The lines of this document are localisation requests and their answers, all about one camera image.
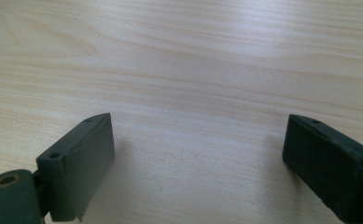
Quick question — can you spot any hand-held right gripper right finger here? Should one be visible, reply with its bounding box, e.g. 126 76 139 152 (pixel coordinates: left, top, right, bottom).
281 113 363 224

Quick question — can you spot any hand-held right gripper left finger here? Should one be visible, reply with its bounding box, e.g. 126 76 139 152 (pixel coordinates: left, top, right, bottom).
35 112 116 223

